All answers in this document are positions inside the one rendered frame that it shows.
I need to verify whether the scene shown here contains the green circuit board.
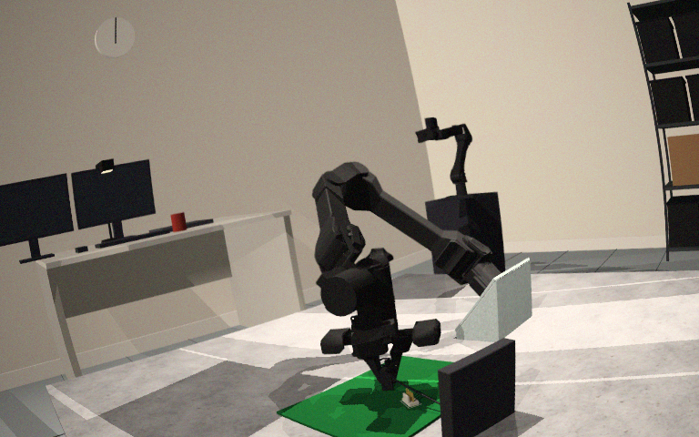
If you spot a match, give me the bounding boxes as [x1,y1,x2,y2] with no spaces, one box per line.
[277,356,454,437]

